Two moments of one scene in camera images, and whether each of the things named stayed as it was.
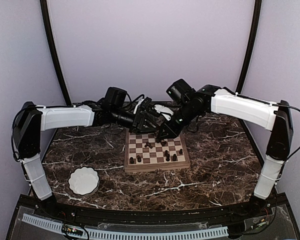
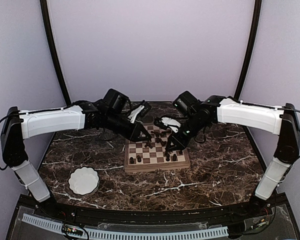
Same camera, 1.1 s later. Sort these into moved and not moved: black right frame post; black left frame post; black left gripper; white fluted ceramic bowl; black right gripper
Moved: black right gripper; black left gripper
Not moved: black right frame post; black left frame post; white fluted ceramic bowl
